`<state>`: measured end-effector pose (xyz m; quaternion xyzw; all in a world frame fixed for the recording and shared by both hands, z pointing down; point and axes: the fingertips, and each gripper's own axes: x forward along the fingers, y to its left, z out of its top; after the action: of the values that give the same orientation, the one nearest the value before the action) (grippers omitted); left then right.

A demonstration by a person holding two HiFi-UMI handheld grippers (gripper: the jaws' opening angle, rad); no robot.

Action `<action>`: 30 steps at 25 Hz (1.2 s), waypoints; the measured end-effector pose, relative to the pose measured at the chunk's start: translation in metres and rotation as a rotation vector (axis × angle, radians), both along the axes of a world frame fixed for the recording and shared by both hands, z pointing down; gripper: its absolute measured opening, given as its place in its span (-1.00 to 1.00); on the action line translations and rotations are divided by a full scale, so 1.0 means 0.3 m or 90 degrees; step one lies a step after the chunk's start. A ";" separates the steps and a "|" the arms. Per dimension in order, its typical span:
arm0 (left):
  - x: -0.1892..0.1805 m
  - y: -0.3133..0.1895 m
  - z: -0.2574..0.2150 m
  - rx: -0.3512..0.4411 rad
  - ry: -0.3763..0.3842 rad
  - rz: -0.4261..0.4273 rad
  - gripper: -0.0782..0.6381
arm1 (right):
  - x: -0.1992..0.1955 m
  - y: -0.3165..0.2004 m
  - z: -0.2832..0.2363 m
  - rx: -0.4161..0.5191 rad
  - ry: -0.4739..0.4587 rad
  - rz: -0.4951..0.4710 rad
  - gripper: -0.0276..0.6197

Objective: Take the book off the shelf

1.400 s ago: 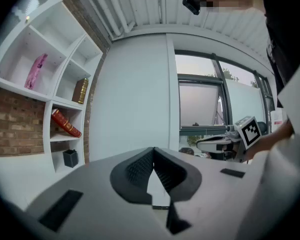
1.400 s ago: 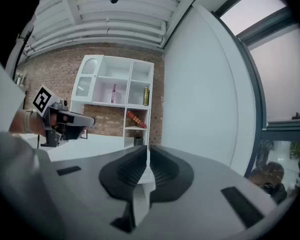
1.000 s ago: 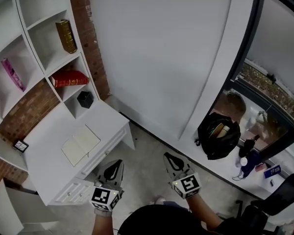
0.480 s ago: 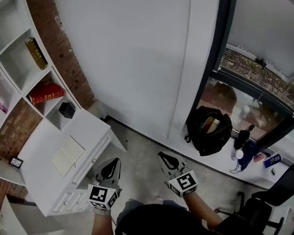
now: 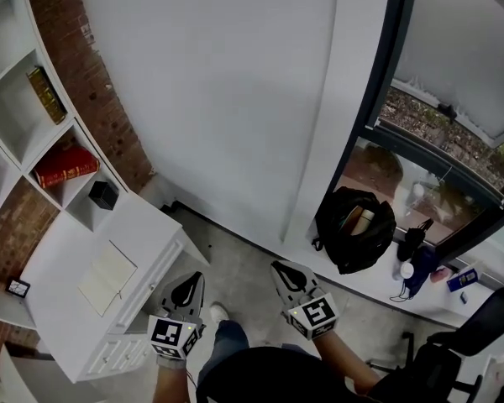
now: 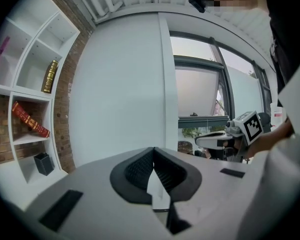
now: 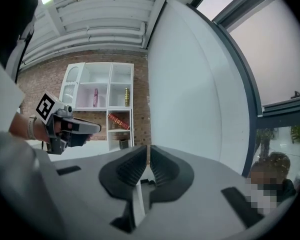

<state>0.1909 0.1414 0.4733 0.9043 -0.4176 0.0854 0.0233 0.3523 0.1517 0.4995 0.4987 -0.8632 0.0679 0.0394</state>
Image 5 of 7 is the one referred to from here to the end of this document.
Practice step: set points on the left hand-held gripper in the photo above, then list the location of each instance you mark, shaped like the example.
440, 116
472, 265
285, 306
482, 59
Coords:
168, 334

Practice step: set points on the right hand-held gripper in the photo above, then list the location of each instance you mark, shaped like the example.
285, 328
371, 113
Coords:
315, 313

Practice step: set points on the red gold-printed book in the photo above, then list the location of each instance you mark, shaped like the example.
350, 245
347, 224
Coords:
65, 168

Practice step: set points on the brown gold-printed book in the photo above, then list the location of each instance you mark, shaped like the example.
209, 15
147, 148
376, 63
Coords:
46, 95

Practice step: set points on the white shelf desk unit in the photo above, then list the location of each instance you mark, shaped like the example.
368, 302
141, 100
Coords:
8, 111

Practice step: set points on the person's right forearm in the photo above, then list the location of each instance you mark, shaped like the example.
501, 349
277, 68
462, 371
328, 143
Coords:
344, 363

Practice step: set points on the person's left forearm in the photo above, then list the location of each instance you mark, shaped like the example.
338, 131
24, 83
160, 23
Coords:
172, 384

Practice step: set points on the person's left white shoe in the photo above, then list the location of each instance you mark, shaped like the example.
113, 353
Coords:
219, 312

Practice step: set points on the person's blue jeans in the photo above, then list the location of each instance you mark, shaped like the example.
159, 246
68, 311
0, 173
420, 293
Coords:
227, 346

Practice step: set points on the white window ledge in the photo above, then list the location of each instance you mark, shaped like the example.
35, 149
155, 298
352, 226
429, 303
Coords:
361, 284

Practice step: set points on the open white notebook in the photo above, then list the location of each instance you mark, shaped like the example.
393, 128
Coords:
107, 277

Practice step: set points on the black backpack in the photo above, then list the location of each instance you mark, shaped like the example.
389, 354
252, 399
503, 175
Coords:
378, 250

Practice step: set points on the tan thermos bottle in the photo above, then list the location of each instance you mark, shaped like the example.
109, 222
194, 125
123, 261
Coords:
364, 221

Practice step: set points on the person's black shirt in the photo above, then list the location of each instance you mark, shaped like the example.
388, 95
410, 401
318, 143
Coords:
277, 376

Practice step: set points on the white round cup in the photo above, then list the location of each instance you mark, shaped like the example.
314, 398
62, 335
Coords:
407, 271

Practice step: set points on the small black box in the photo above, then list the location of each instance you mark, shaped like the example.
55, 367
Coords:
104, 195

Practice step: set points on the black folded umbrella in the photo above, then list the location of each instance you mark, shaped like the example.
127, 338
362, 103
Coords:
413, 239

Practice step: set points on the dark blue pouch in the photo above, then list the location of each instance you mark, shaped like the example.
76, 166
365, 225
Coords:
422, 267

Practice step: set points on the pink small packet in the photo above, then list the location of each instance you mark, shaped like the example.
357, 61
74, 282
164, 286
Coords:
441, 275

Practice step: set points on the white side cabinet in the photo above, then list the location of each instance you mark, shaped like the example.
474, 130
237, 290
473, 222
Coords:
33, 376

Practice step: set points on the blue flat box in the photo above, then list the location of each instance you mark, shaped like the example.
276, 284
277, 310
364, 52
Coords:
463, 279

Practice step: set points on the small black ledge item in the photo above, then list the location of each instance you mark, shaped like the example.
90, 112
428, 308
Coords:
463, 297

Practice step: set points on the black office chair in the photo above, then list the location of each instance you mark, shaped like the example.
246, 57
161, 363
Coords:
487, 330

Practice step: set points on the frosted window sash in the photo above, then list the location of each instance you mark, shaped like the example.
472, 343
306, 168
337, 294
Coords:
466, 48

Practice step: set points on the black picture frame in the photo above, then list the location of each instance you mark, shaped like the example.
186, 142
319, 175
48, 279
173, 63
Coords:
17, 289

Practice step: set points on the black window frame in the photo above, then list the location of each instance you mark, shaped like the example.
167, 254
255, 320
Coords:
392, 36

